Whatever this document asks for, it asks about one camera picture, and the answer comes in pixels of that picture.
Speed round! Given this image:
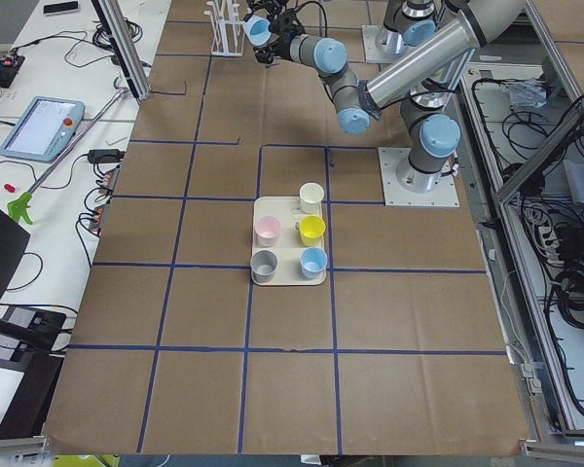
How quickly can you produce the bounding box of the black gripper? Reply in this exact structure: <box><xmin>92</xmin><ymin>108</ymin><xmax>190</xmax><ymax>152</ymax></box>
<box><xmin>253</xmin><ymin>9</ymin><xmax>305</xmax><ymax>64</ymax></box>
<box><xmin>246</xmin><ymin>0</ymin><xmax>288</xmax><ymax>16</ymax></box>

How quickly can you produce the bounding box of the light blue plastic cup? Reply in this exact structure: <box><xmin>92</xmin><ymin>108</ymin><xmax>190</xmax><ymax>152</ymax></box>
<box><xmin>242</xmin><ymin>14</ymin><xmax>272</xmax><ymax>47</ymax></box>

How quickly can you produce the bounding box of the cream white plastic cup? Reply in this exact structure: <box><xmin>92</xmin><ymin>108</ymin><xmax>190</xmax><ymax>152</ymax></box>
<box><xmin>299</xmin><ymin>182</ymin><xmax>325</xmax><ymax>214</ymax></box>

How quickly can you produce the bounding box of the pink plastic cup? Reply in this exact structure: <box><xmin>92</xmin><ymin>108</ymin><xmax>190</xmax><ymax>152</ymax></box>
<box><xmin>254</xmin><ymin>215</ymin><xmax>281</xmax><ymax>247</ymax></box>

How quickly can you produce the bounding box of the yellow plastic cup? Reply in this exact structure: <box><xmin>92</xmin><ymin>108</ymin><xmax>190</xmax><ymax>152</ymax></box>
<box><xmin>299</xmin><ymin>215</ymin><xmax>326</xmax><ymax>247</ymax></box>

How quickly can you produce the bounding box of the grey plastic cup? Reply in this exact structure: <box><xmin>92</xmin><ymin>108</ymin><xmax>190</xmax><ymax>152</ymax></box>
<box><xmin>250</xmin><ymin>250</ymin><xmax>278</xmax><ymax>284</ymax></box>

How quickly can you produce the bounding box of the cream plastic tray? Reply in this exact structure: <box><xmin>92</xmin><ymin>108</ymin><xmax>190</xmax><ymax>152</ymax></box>
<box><xmin>251</xmin><ymin>196</ymin><xmax>326</xmax><ymax>286</ymax></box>

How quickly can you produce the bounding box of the black smartphone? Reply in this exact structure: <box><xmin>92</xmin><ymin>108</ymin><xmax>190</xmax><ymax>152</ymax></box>
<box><xmin>42</xmin><ymin>0</ymin><xmax>80</xmax><ymax>16</ymax></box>

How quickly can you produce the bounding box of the black power adapter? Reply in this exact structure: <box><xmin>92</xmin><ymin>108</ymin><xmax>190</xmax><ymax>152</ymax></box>
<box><xmin>87</xmin><ymin>149</ymin><xmax>125</xmax><ymax>164</ymax></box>

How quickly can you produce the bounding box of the blue teach pendant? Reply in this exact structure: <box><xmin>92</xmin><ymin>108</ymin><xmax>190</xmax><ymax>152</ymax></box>
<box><xmin>0</xmin><ymin>96</ymin><xmax>85</xmax><ymax>162</ymax></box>

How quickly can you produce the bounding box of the metal reacher grabber tool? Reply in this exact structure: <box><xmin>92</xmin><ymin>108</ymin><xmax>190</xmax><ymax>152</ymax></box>
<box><xmin>7</xmin><ymin>87</ymin><xmax>129</xmax><ymax>225</ymax></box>

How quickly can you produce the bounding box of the white wire cup rack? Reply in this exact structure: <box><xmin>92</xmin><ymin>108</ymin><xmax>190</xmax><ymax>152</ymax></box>
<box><xmin>203</xmin><ymin>0</ymin><xmax>244</xmax><ymax>57</ymax></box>

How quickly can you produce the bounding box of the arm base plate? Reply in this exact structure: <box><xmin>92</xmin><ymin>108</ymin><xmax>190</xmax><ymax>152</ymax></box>
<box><xmin>361</xmin><ymin>25</ymin><xmax>406</xmax><ymax>64</ymax></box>
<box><xmin>378</xmin><ymin>147</ymin><xmax>460</xmax><ymax>209</ymax></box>

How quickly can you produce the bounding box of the aluminium frame post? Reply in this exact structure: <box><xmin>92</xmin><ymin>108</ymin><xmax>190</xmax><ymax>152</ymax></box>
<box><xmin>91</xmin><ymin>0</ymin><xmax>151</xmax><ymax>101</ymax></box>

